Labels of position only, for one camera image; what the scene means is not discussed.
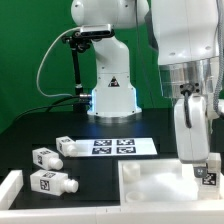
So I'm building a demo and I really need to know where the black cable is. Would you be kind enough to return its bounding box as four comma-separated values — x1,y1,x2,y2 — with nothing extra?
13,95,83,123

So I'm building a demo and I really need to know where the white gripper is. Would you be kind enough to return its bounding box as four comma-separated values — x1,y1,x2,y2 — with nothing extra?
174,96,210,178

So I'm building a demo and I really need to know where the white marker sheet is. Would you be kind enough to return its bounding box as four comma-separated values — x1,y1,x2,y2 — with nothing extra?
76,138,157,157

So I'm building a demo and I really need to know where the white square table top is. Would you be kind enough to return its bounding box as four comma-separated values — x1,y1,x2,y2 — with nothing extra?
118,158,221,204

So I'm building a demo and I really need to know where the white U-shaped fence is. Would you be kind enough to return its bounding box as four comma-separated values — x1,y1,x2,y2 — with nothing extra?
0,173,224,224

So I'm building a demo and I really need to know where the grey camera on stand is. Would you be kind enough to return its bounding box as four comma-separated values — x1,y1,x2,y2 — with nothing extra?
80,24,112,38

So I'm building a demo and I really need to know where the black camera stand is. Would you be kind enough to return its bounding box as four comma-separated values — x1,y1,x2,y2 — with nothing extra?
61,30,116,114

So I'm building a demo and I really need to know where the grey cable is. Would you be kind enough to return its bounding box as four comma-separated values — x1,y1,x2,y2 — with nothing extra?
36,27,81,99

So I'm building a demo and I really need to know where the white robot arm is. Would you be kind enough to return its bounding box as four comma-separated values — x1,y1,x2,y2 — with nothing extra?
71,0,223,178

